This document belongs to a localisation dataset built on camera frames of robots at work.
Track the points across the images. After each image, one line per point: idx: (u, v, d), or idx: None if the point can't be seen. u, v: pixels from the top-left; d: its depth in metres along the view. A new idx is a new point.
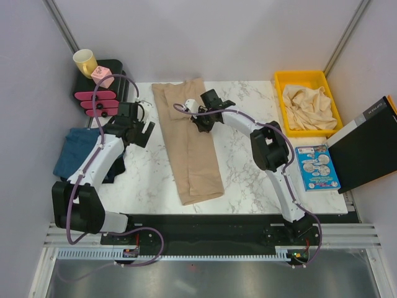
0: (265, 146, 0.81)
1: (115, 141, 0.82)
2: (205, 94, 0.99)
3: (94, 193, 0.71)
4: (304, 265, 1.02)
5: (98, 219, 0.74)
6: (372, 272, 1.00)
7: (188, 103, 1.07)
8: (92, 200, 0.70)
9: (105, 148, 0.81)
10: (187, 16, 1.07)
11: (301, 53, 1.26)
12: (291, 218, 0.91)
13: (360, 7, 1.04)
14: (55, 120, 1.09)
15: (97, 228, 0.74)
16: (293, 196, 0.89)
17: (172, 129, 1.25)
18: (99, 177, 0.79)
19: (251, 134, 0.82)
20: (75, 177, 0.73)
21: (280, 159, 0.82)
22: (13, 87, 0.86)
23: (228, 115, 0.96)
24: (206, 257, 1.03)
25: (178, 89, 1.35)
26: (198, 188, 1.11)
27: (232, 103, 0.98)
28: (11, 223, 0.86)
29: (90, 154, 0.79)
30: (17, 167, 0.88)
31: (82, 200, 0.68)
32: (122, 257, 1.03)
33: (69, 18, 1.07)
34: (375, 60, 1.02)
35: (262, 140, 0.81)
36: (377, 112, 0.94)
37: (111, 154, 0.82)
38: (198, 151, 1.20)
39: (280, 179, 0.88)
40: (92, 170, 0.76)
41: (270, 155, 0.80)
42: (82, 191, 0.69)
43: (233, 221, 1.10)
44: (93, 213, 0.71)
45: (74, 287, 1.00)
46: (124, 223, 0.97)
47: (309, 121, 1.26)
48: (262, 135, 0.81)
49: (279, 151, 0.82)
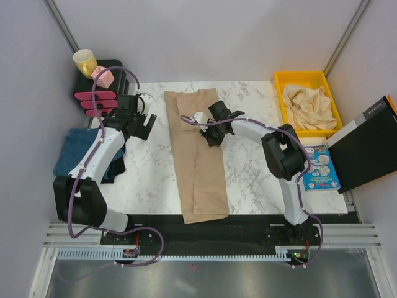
0: (280, 151, 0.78)
1: (115, 135, 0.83)
2: (214, 105, 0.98)
3: (96, 187, 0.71)
4: (304, 265, 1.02)
5: (100, 212, 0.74)
6: (372, 272, 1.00)
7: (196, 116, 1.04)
8: (94, 195, 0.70)
9: (105, 141, 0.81)
10: (187, 16, 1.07)
11: (301, 53, 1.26)
12: (294, 222, 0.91)
13: (361, 7, 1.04)
14: (55, 120, 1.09)
15: (98, 221, 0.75)
16: (301, 203, 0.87)
17: (179, 141, 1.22)
18: (100, 172, 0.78)
19: (263, 138, 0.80)
20: (77, 171, 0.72)
21: (296, 166, 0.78)
22: (13, 88, 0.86)
23: (238, 125, 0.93)
24: (206, 257, 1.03)
25: (191, 98, 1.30)
26: (202, 207, 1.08)
27: (242, 113, 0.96)
28: (11, 223, 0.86)
29: (91, 148, 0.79)
30: (17, 167, 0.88)
31: (84, 195, 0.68)
32: (122, 257, 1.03)
33: (69, 18, 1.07)
34: (375, 61, 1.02)
35: (275, 145, 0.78)
36: (377, 112, 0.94)
37: (111, 149, 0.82)
38: (205, 167, 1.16)
39: (291, 187, 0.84)
40: (92, 164, 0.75)
41: (286, 161, 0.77)
42: (84, 185, 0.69)
43: (233, 221, 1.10)
44: (95, 207, 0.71)
45: (74, 287, 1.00)
46: (124, 222, 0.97)
47: (309, 121, 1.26)
48: (275, 139, 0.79)
49: (295, 157, 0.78)
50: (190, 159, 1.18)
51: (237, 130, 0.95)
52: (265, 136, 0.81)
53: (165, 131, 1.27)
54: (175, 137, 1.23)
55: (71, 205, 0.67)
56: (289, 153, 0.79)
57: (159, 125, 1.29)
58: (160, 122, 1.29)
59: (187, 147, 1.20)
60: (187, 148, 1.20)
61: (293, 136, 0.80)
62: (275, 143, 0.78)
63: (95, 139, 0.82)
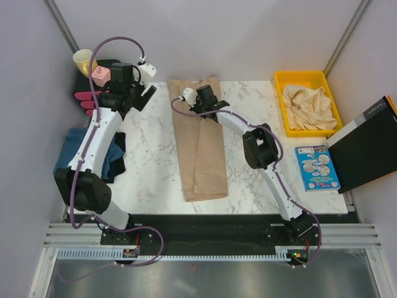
0: (257, 146, 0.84)
1: (110, 117, 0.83)
2: (201, 89, 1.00)
3: (97, 178, 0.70)
4: (304, 265, 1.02)
5: (105, 199, 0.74)
6: (372, 272, 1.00)
7: (185, 92, 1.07)
8: (95, 186, 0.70)
9: (102, 125, 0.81)
10: (187, 16, 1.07)
11: (301, 53, 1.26)
12: (288, 216, 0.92)
13: (361, 8, 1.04)
14: (55, 120, 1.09)
15: (104, 208, 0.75)
16: (287, 193, 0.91)
17: (183, 127, 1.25)
18: (100, 158, 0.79)
19: (244, 135, 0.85)
20: (75, 162, 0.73)
21: (269, 159, 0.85)
22: (13, 88, 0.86)
23: (223, 117, 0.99)
24: (206, 257, 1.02)
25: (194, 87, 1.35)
26: (203, 186, 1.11)
27: (227, 104, 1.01)
28: (12, 223, 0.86)
29: (88, 136, 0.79)
30: (17, 167, 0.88)
31: (85, 186, 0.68)
32: (122, 257, 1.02)
33: (69, 18, 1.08)
34: (375, 61, 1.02)
35: (254, 141, 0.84)
36: (377, 112, 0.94)
37: (107, 133, 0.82)
38: (205, 150, 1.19)
39: (271, 177, 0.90)
40: (91, 153, 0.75)
41: (261, 155, 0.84)
42: (84, 177, 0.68)
43: (233, 221, 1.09)
44: (98, 195, 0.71)
45: (74, 287, 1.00)
46: (124, 220, 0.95)
47: (309, 121, 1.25)
48: (254, 136, 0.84)
49: (269, 152, 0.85)
50: (191, 144, 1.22)
51: (221, 120, 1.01)
52: (245, 133, 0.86)
53: (165, 131, 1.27)
54: (177, 121, 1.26)
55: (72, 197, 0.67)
56: (265, 148, 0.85)
57: (159, 126, 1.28)
58: (160, 122, 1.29)
59: (189, 133, 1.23)
60: (190, 136, 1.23)
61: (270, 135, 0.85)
62: (254, 141, 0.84)
63: (90, 123, 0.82)
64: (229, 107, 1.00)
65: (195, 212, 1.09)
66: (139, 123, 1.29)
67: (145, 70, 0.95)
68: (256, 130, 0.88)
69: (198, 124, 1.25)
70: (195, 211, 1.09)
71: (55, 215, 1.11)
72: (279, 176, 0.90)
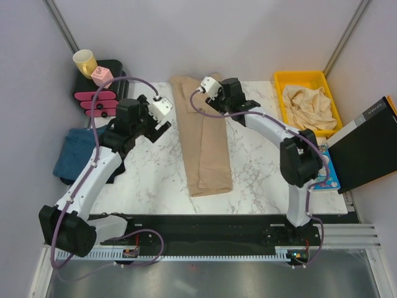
0: (298, 159, 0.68)
1: (110, 158, 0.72)
2: (229, 85, 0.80)
3: (82, 221, 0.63)
4: (303, 265, 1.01)
5: (88, 243, 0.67)
6: (372, 272, 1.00)
7: (206, 84, 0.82)
8: (80, 231, 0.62)
9: (98, 164, 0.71)
10: (187, 16, 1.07)
11: (301, 53, 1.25)
12: (296, 223, 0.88)
13: (360, 7, 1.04)
14: (54, 120, 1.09)
15: (85, 252, 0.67)
16: (307, 208, 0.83)
17: (187, 123, 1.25)
18: (91, 200, 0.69)
19: (282, 143, 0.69)
20: (64, 203, 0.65)
21: (311, 173, 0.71)
22: (13, 88, 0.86)
23: (252, 118, 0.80)
24: (206, 257, 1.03)
25: (196, 82, 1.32)
26: (208, 182, 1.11)
27: (256, 105, 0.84)
28: (11, 223, 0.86)
29: (82, 175, 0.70)
30: (17, 167, 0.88)
31: (68, 231, 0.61)
32: (122, 257, 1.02)
33: (68, 18, 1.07)
34: (374, 61, 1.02)
35: (294, 152, 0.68)
36: (376, 112, 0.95)
37: (105, 173, 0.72)
38: (210, 145, 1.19)
39: (302, 194, 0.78)
40: (80, 195, 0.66)
41: (303, 167, 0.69)
42: (69, 220, 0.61)
43: (233, 221, 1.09)
44: (80, 241, 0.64)
45: (74, 287, 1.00)
46: (123, 227, 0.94)
47: (309, 121, 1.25)
48: (295, 145, 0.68)
49: (311, 165, 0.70)
50: (195, 140, 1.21)
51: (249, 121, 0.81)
52: (283, 140, 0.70)
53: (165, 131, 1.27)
54: (180, 118, 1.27)
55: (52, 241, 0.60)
56: (307, 159, 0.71)
57: None
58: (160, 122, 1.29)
59: (193, 130, 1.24)
60: (193, 131, 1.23)
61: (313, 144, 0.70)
62: (294, 149, 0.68)
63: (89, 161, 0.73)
64: (260, 109, 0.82)
65: (195, 212, 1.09)
66: None
67: (158, 107, 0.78)
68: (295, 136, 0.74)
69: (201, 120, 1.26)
70: (195, 212, 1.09)
71: None
72: (309, 194, 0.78)
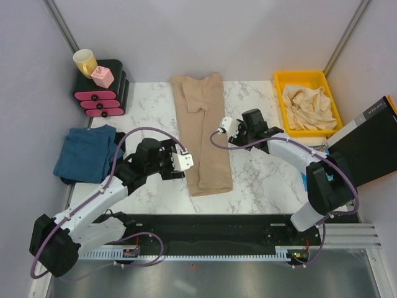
0: (327, 185, 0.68)
1: (118, 189, 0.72)
2: (249, 114, 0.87)
3: (71, 241, 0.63)
4: (304, 265, 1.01)
5: (67, 265, 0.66)
6: (372, 272, 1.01)
7: (225, 123, 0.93)
8: (65, 251, 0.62)
9: (105, 192, 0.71)
10: (187, 16, 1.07)
11: (301, 53, 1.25)
12: (298, 229, 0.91)
13: (361, 7, 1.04)
14: (55, 120, 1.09)
15: (61, 274, 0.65)
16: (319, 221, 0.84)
17: (187, 124, 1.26)
18: (88, 223, 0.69)
19: (307, 168, 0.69)
20: (61, 218, 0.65)
21: (343, 203, 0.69)
22: (13, 88, 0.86)
23: (276, 144, 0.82)
24: (206, 257, 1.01)
25: (196, 83, 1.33)
26: (208, 182, 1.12)
27: (279, 131, 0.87)
28: (12, 223, 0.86)
29: (87, 197, 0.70)
30: (17, 167, 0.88)
31: (54, 247, 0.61)
32: (122, 257, 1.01)
33: (69, 18, 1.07)
34: (374, 61, 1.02)
35: (322, 177, 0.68)
36: (377, 112, 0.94)
37: (110, 202, 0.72)
38: (210, 145, 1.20)
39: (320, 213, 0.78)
40: (79, 216, 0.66)
41: (332, 196, 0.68)
42: (59, 236, 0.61)
43: (234, 221, 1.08)
44: (62, 260, 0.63)
45: (74, 287, 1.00)
46: (121, 233, 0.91)
47: (309, 121, 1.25)
48: (323, 170, 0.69)
49: (343, 195, 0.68)
50: (195, 141, 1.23)
51: (273, 149, 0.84)
52: (310, 165, 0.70)
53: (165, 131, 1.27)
54: (180, 117, 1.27)
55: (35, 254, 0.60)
56: (337, 187, 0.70)
57: (159, 125, 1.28)
58: (160, 122, 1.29)
59: (193, 130, 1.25)
60: (194, 132, 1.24)
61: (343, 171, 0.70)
62: (322, 176, 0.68)
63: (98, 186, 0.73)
64: (283, 134, 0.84)
65: (195, 212, 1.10)
66: (139, 123, 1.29)
67: (178, 159, 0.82)
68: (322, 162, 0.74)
69: (201, 120, 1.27)
70: (196, 211, 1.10)
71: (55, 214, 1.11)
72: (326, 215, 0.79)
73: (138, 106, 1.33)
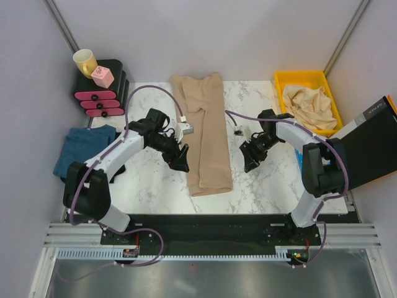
0: (319, 165, 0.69)
1: (137, 138, 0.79)
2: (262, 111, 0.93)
3: (106, 179, 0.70)
4: (303, 265, 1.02)
5: (103, 206, 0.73)
6: (372, 272, 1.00)
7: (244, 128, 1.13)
8: (102, 188, 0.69)
9: (126, 142, 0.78)
10: (187, 16, 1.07)
11: (302, 53, 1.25)
12: (298, 224, 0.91)
13: (361, 7, 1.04)
14: (54, 120, 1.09)
15: (99, 214, 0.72)
16: (315, 215, 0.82)
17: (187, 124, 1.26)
18: (113, 169, 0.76)
19: (304, 146, 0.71)
20: (92, 162, 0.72)
21: (332, 187, 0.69)
22: (13, 88, 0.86)
23: (283, 126, 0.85)
24: (206, 257, 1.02)
25: (196, 82, 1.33)
26: (208, 182, 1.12)
27: (290, 116, 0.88)
28: (11, 223, 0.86)
29: (110, 146, 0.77)
30: (17, 167, 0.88)
31: (93, 185, 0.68)
32: (122, 257, 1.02)
33: (69, 18, 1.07)
34: (375, 61, 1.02)
35: (316, 156, 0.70)
36: (377, 112, 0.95)
37: (129, 151, 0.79)
38: (210, 146, 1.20)
39: (314, 202, 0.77)
40: (108, 159, 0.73)
41: (323, 177, 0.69)
42: (95, 176, 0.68)
43: (233, 221, 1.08)
44: (100, 198, 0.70)
45: (74, 287, 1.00)
46: (125, 223, 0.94)
47: (309, 121, 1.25)
48: (319, 150, 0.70)
49: (334, 179, 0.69)
50: (195, 141, 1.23)
51: (280, 131, 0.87)
52: (307, 144, 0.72)
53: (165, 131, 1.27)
54: (180, 117, 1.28)
55: (76, 195, 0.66)
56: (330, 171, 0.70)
57: None
58: None
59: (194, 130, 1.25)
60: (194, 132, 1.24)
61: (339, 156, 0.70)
62: (317, 156, 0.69)
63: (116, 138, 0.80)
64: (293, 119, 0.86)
65: (195, 212, 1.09)
66: None
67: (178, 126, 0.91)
68: (322, 146, 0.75)
69: (201, 120, 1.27)
70: (195, 211, 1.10)
71: (55, 214, 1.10)
72: (322, 205, 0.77)
73: (139, 106, 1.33)
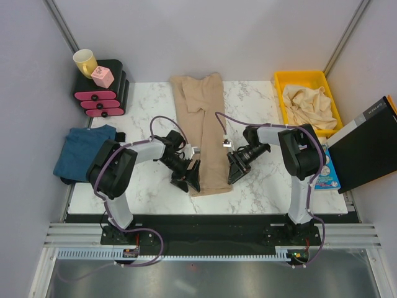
0: (295, 146, 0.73)
1: (161, 144, 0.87)
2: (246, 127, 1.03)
3: (134, 159, 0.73)
4: (304, 265, 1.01)
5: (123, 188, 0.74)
6: (372, 272, 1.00)
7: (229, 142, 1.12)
8: (130, 166, 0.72)
9: (152, 142, 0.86)
10: (187, 16, 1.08)
11: (302, 53, 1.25)
12: (296, 221, 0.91)
13: (361, 7, 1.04)
14: (54, 120, 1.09)
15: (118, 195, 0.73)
16: (308, 205, 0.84)
17: (187, 124, 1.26)
18: (138, 161, 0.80)
19: (280, 133, 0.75)
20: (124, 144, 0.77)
21: (312, 167, 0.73)
22: (12, 89, 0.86)
23: (263, 131, 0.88)
24: (206, 257, 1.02)
25: (196, 82, 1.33)
26: (208, 182, 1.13)
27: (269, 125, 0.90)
28: (10, 222, 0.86)
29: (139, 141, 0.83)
30: (17, 167, 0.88)
31: (123, 161, 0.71)
32: (122, 257, 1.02)
33: (69, 18, 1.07)
34: (375, 61, 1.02)
35: (292, 140, 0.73)
36: (376, 112, 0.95)
37: (152, 151, 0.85)
38: (209, 146, 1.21)
39: (303, 186, 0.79)
40: (139, 146, 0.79)
41: (303, 159, 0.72)
42: (126, 153, 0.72)
43: (234, 221, 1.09)
44: (125, 177, 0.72)
45: (74, 287, 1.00)
46: (128, 219, 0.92)
47: (309, 121, 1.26)
48: (292, 135, 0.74)
49: (313, 159, 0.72)
50: (195, 141, 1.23)
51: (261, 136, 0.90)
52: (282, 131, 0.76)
53: (165, 131, 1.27)
54: (181, 117, 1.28)
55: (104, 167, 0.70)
56: (309, 151, 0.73)
57: (159, 125, 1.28)
58: (160, 122, 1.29)
59: (195, 130, 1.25)
60: (193, 131, 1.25)
61: (312, 137, 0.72)
62: (292, 141, 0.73)
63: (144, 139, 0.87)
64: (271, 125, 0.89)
65: (195, 212, 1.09)
66: (139, 123, 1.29)
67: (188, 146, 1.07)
68: (296, 132, 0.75)
69: (201, 120, 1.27)
70: (196, 211, 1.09)
71: (55, 214, 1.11)
72: (310, 189, 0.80)
73: (139, 106, 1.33)
